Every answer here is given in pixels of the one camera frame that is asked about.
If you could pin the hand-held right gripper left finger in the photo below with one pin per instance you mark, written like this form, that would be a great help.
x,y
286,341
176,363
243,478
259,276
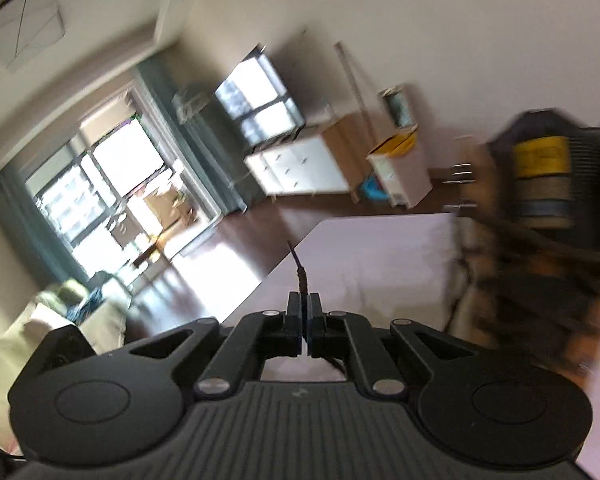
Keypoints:
x,y
295,325

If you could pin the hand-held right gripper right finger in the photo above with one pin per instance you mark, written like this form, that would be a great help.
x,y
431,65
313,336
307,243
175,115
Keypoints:
x,y
315,325

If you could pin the dark brown shoelace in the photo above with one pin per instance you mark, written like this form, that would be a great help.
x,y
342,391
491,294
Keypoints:
x,y
300,275

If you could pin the tan leather boot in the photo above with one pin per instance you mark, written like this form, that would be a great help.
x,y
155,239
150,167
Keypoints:
x,y
545,160

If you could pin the blue plastic object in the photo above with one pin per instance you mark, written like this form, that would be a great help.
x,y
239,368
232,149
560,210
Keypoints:
x,y
374,189

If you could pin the white and wood television cabinet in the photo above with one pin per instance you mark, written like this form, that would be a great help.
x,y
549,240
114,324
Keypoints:
x,y
300,165

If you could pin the balcony cardboard boxes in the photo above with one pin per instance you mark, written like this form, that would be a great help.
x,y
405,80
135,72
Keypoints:
x,y
170,207

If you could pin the balcony glass door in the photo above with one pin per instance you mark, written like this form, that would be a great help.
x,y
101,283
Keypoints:
x,y
120,175

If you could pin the cloth-covered floor air conditioner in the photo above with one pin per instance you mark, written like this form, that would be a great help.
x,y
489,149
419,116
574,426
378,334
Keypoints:
x,y
205,125

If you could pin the flat screen television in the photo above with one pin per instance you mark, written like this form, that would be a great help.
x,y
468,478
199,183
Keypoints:
x,y
260,95

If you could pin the pale appliance with screen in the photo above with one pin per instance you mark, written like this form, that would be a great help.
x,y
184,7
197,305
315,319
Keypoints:
x,y
396,106

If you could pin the wooden stick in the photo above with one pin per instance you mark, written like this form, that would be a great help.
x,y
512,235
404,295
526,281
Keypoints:
x,y
352,85

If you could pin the square ceiling light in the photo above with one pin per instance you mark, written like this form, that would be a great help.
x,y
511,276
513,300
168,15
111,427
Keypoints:
x,y
25,20

